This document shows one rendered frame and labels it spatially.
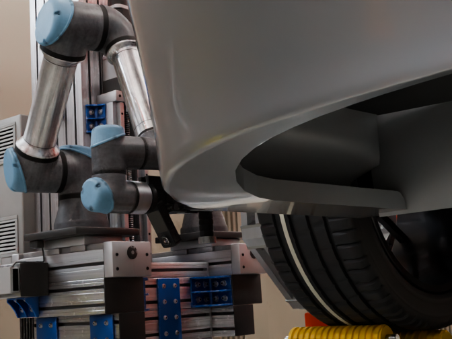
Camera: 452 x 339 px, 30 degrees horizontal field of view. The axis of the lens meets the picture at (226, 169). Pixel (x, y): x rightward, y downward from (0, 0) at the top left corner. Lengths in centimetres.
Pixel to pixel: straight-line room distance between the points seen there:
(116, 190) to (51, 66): 43
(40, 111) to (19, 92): 352
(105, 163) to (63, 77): 37
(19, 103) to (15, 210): 299
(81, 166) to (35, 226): 47
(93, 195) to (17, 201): 91
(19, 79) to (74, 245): 354
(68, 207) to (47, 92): 33
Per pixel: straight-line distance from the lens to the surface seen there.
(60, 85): 215
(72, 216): 228
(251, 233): 183
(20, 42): 580
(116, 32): 212
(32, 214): 272
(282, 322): 738
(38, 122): 220
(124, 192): 186
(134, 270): 219
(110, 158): 185
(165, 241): 197
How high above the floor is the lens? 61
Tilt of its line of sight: 9 degrees up
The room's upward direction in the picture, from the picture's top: 3 degrees counter-clockwise
